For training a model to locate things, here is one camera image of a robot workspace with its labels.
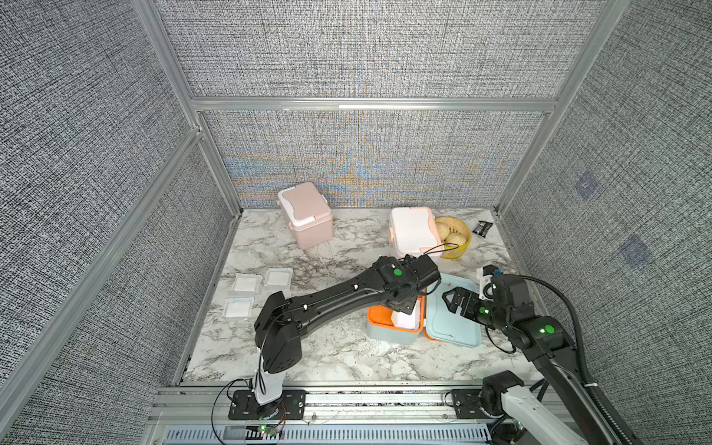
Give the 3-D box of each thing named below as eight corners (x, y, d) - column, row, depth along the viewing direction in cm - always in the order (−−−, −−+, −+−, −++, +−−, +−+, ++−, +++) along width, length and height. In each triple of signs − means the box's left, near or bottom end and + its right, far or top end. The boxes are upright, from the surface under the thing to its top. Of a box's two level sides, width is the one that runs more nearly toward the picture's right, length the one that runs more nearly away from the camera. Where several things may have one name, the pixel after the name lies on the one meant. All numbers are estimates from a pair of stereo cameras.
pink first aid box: (301, 257, 107) (294, 231, 95) (284, 217, 120) (276, 190, 108) (338, 242, 111) (336, 216, 99) (318, 206, 124) (314, 179, 112)
